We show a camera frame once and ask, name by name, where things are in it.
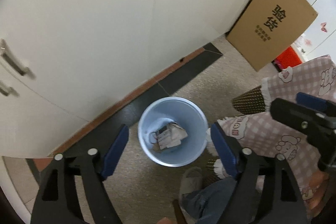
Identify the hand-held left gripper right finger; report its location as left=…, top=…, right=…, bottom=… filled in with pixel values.
left=210, top=123, right=309, bottom=224

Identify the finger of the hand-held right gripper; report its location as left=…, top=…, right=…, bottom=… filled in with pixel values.
left=296, top=92, right=336, bottom=118
left=270, top=98, right=336, bottom=172

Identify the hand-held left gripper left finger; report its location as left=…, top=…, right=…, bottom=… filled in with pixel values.
left=30, top=124, right=130, bottom=224

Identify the light blue plastic bin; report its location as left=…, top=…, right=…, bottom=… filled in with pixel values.
left=138, top=97, right=209, bottom=167

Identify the white carton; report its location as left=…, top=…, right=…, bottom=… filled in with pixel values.
left=150, top=122, right=189, bottom=153

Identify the pink checked tablecloth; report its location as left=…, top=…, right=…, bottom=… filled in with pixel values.
left=210, top=55, right=336, bottom=203

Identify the brown dotted cloth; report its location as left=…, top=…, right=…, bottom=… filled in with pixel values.
left=231, top=84, right=271, bottom=115

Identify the grey slipper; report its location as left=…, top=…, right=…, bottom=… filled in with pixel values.
left=179, top=167, right=203, bottom=195

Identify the person's jeans leg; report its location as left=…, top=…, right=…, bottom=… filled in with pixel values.
left=181, top=177, right=263, bottom=224

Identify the red storage box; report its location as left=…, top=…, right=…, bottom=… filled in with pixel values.
left=276, top=46, right=302, bottom=69

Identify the brown cardboard box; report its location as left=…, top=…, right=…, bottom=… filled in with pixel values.
left=226, top=0, right=319, bottom=72

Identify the long white cabinet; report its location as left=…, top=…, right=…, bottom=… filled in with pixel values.
left=0, top=0, right=271, bottom=159

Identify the silver cabinet handle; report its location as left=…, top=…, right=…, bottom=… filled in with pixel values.
left=0, top=80, right=20, bottom=97
left=0, top=39, right=36, bottom=80

